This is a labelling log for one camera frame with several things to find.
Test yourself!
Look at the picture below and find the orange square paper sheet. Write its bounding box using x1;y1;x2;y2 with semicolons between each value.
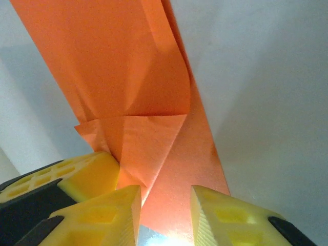
10;0;230;236

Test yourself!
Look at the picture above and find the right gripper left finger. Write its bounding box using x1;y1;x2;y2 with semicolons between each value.
15;184;143;246

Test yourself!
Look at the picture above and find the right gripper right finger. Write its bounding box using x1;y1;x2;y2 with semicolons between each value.
190;184;318;246

